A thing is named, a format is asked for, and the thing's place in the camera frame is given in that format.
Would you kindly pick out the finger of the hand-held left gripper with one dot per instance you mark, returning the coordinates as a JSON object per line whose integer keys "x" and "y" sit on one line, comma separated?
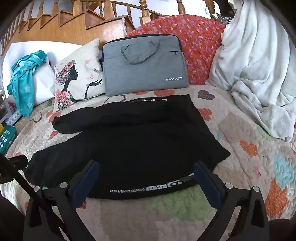
{"x": 14, "y": 161}

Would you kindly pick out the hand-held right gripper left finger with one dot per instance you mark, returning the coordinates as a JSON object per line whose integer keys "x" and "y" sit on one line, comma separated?
{"x": 85, "y": 186}

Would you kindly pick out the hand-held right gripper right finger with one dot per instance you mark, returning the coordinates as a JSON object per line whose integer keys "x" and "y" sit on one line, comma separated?
{"x": 206, "y": 186}

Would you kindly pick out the black pants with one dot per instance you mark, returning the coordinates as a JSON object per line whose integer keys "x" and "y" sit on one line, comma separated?
{"x": 138, "y": 139}

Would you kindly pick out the green box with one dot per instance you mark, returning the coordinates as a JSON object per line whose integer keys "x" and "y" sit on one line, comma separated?
{"x": 7, "y": 139}

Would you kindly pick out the paint palette tray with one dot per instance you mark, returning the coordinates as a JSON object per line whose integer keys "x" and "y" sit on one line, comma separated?
{"x": 14, "y": 118}

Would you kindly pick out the heart-print quilt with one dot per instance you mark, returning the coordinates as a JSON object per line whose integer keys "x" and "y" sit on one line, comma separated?
{"x": 245, "y": 148}

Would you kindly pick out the teal star-print cloth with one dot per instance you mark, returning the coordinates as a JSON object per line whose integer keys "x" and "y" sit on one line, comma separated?
{"x": 23, "y": 78}

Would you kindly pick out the printed silhouette pillow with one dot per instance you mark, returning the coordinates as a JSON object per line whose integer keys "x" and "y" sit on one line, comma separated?
{"x": 76, "y": 76}

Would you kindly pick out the white cushion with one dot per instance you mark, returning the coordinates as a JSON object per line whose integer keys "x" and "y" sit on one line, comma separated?
{"x": 46, "y": 58}

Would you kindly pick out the grey laptop bag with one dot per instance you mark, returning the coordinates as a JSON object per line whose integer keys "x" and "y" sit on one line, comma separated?
{"x": 145, "y": 67}

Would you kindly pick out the white fleece blanket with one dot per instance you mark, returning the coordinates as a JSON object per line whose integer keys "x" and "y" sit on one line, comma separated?
{"x": 259, "y": 58}

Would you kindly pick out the orange floral blanket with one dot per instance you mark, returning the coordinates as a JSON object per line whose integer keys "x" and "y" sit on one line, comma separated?
{"x": 198, "y": 46}

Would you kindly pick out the wooden staircase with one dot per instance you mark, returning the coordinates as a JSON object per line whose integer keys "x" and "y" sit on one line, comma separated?
{"x": 76, "y": 27}

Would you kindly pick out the wooden stair railing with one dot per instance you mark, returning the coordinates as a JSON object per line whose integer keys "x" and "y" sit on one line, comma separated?
{"x": 143, "y": 11}

